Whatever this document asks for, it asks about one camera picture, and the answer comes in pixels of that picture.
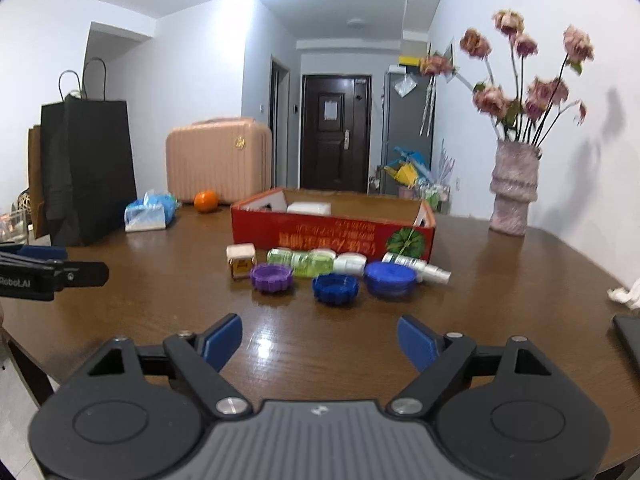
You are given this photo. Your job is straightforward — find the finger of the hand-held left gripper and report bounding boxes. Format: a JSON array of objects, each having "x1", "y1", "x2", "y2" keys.
[
  {"x1": 0, "y1": 243, "x2": 69, "y2": 261},
  {"x1": 0, "y1": 254, "x2": 110, "y2": 292}
]

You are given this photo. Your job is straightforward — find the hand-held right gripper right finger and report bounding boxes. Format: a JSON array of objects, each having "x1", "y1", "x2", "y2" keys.
[{"x1": 386, "y1": 314, "x2": 553, "y2": 417}]

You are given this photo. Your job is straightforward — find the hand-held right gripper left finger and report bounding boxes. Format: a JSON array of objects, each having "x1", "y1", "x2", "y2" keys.
[{"x1": 87, "y1": 313, "x2": 253, "y2": 418}]

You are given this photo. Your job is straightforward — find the blue round lid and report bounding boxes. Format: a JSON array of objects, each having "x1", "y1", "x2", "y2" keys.
[{"x1": 364, "y1": 261, "x2": 418, "y2": 300}]

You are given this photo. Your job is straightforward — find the white spray bottle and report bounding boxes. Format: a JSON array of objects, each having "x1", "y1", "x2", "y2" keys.
[{"x1": 382, "y1": 252, "x2": 452, "y2": 284}]

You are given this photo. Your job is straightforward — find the purple ridged lid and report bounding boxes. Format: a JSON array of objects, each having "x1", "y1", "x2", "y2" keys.
[{"x1": 250, "y1": 264, "x2": 295, "y2": 294}]

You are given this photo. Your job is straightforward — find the small jar with yellow label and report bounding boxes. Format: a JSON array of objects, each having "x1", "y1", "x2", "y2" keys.
[{"x1": 226, "y1": 244, "x2": 258, "y2": 281}]

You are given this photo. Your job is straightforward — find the dark blue ridged lid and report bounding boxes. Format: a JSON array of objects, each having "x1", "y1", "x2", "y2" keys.
[{"x1": 312, "y1": 273, "x2": 360, "y2": 306}]

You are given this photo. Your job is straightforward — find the small white jar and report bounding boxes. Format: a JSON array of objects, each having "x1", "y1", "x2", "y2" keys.
[{"x1": 332, "y1": 253, "x2": 368, "y2": 276}]

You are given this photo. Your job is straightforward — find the green clear bottle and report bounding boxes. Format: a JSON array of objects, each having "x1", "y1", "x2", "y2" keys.
[{"x1": 266, "y1": 248, "x2": 335, "y2": 277}]

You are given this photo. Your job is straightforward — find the red cardboard box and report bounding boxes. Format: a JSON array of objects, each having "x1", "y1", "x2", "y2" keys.
[{"x1": 231, "y1": 187, "x2": 437, "y2": 267}]

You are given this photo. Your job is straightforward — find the clear glass container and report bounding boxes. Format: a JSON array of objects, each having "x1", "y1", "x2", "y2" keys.
[{"x1": 0, "y1": 211, "x2": 27, "y2": 246}]

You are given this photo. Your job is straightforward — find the brown paper bag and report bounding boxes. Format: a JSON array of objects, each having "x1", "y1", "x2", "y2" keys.
[{"x1": 27, "y1": 125, "x2": 51, "y2": 241}]

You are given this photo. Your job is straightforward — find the blue tissue pack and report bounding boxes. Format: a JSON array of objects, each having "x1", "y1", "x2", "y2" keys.
[{"x1": 124, "y1": 202, "x2": 168, "y2": 233}]

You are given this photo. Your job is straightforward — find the black paper bag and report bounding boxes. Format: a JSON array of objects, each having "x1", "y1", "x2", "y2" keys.
[{"x1": 40, "y1": 57, "x2": 138, "y2": 247}]

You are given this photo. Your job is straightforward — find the blue face mask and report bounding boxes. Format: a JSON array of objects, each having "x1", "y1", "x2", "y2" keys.
[{"x1": 142, "y1": 191, "x2": 181, "y2": 222}]

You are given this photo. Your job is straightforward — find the orange fruit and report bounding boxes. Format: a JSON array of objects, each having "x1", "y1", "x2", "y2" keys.
[{"x1": 194, "y1": 190, "x2": 220, "y2": 214}]

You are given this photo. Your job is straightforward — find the white rectangular box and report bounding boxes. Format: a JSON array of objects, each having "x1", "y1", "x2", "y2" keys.
[{"x1": 286, "y1": 201, "x2": 333, "y2": 216}]

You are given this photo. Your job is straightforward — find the pink suitcase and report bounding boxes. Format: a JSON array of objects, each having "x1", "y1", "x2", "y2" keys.
[{"x1": 166, "y1": 117, "x2": 273, "y2": 206}]

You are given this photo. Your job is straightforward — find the blue and yellow toys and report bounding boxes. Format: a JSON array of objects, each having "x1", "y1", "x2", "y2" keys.
[{"x1": 382, "y1": 146, "x2": 431, "y2": 189}]

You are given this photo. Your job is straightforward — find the pink textured vase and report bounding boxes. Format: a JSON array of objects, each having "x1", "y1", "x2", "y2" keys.
[{"x1": 489, "y1": 139, "x2": 544, "y2": 237}]

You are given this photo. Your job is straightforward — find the purple feather decoration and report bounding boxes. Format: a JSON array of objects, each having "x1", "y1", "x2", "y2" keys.
[{"x1": 437, "y1": 140, "x2": 456, "y2": 182}]

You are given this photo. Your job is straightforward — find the dark brown entrance door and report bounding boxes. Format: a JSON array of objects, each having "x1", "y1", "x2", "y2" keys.
[{"x1": 301, "y1": 74, "x2": 374, "y2": 194}]

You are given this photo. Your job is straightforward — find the grey tall cabinet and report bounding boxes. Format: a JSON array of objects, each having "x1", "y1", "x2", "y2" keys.
[{"x1": 380, "y1": 70, "x2": 437, "y2": 196}]

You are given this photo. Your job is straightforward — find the black flat device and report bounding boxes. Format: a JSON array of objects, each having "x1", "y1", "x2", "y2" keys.
[{"x1": 612, "y1": 312, "x2": 640, "y2": 362}]

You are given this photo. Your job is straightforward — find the crumpled white tissue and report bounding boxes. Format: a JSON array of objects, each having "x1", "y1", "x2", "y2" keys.
[{"x1": 607, "y1": 280, "x2": 640, "y2": 309}]

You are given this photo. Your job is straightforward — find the dark side door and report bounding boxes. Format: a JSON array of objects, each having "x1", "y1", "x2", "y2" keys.
[{"x1": 270, "y1": 57, "x2": 291, "y2": 191}]

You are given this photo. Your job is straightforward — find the clear plastic bag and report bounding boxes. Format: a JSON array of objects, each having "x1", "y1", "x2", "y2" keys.
[{"x1": 393, "y1": 72, "x2": 417, "y2": 99}]

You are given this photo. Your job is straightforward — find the dried pink flowers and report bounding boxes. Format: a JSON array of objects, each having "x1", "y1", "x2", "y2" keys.
[{"x1": 419, "y1": 9, "x2": 596, "y2": 147}]

